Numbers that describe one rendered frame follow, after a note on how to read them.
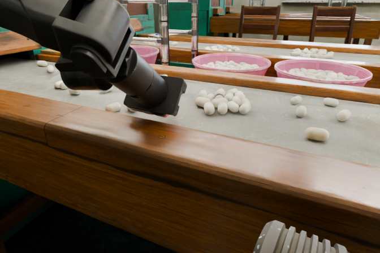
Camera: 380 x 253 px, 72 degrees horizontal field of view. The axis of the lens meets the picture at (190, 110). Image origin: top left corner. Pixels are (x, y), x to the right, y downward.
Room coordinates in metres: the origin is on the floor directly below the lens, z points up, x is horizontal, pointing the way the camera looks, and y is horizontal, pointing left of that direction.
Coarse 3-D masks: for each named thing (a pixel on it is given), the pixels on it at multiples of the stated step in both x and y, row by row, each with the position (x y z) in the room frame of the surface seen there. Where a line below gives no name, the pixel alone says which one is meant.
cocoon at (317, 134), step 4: (308, 128) 0.40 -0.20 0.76; (312, 128) 0.39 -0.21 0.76; (316, 128) 0.39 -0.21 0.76; (320, 128) 0.39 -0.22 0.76; (308, 132) 0.39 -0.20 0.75; (312, 132) 0.39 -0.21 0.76; (316, 132) 0.39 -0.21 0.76; (320, 132) 0.39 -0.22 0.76; (324, 132) 0.38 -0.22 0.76; (328, 132) 0.39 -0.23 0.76; (308, 136) 0.39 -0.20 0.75; (312, 136) 0.39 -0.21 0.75; (316, 136) 0.38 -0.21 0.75; (320, 136) 0.38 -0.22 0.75; (324, 136) 0.38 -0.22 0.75; (328, 136) 0.38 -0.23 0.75; (320, 140) 0.38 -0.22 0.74; (324, 140) 0.38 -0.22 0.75
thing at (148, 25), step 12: (144, 24) 1.74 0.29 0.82; (0, 60) 1.02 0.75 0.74; (12, 60) 1.02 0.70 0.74; (24, 60) 1.02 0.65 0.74; (0, 180) 0.82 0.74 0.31; (0, 192) 0.81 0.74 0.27; (12, 192) 0.85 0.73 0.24; (24, 192) 0.89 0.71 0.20; (0, 204) 0.80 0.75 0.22; (12, 204) 0.84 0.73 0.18; (48, 204) 0.96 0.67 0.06; (36, 216) 0.90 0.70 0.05; (12, 228) 0.81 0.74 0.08
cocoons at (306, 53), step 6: (144, 42) 1.40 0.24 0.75; (150, 42) 1.42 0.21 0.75; (174, 42) 1.38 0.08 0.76; (216, 48) 1.21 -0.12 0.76; (222, 48) 1.24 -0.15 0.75; (228, 48) 1.25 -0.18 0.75; (234, 48) 1.23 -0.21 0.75; (294, 54) 1.10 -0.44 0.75; (300, 54) 1.09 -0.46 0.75; (306, 54) 1.05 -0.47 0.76; (312, 54) 1.07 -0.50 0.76; (318, 54) 1.07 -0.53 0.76; (324, 54) 1.09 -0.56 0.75; (330, 54) 1.08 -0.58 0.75
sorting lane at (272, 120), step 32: (32, 64) 0.95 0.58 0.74; (64, 96) 0.61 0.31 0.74; (96, 96) 0.61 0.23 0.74; (192, 96) 0.61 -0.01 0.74; (256, 96) 0.61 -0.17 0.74; (288, 96) 0.61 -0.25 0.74; (192, 128) 0.44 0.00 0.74; (224, 128) 0.44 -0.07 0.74; (256, 128) 0.44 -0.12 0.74; (288, 128) 0.44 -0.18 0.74; (352, 128) 0.44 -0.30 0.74; (352, 160) 0.33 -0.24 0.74
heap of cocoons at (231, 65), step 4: (204, 64) 0.94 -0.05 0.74; (208, 64) 0.96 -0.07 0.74; (212, 64) 0.93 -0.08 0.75; (216, 64) 0.94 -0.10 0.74; (220, 64) 0.96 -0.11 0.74; (224, 64) 0.96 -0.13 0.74; (228, 64) 0.95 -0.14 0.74; (232, 64) 0.97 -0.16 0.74; (236, 64) 0.96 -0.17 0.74; (240, 64) 0.97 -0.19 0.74; (244, 64) 0.95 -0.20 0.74; (248, 64) 0.95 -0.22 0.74; (252, 64) 0.94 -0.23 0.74; (256, 64) 0.94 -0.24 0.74; (220, 68) 0.89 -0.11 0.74; (224, 68) 0.89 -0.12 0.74; (228, 68) 0.89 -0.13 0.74; (232, 68) 0.88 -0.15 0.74; (236, 68) 0.90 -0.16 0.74; (240, 68) 0.91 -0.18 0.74; (244, 68) 0.89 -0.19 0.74; (248, 68) 0.89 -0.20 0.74; (252, 68) 0.89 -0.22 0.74; (248, 72) 0.83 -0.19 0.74
